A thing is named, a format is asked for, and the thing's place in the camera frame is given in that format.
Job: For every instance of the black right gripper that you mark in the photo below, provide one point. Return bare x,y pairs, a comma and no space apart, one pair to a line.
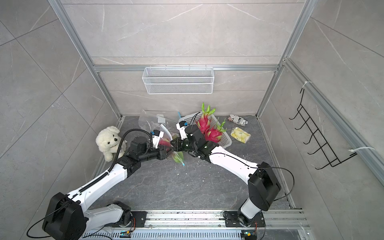
178,146

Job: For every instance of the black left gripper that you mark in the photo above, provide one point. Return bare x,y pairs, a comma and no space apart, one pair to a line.
161,152

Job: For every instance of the pink dragon fruit green scales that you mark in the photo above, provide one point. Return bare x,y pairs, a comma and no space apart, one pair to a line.
204,122

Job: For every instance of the clear zip-top bag blue seal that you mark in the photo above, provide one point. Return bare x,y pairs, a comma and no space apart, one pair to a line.
150,120

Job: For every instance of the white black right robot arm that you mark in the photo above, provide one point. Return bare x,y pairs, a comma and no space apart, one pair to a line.
263,185

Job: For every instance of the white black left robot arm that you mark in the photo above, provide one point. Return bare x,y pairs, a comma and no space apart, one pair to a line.
69,215

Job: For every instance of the yellow crumpled snack packet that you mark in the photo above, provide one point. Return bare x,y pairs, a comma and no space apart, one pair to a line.
240,135

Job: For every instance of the white red toy car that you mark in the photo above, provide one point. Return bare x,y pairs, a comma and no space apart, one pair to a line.
238,120

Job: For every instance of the white plush toy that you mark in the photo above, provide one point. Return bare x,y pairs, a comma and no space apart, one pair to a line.
108,141

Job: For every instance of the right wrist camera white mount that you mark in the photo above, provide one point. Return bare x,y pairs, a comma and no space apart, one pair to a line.
181,126

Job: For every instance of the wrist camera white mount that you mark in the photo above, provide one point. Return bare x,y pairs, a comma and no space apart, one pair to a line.
181,126
157,135

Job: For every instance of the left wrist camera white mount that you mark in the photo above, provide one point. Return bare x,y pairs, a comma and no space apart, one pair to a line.
157,135

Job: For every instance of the white wire mesh wall shelf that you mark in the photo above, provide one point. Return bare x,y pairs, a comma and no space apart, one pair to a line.
178,80

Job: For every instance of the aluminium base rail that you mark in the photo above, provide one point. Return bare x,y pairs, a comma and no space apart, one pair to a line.
206,225

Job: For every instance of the black wire hook rack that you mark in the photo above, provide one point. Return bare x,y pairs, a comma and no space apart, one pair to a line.
317,136

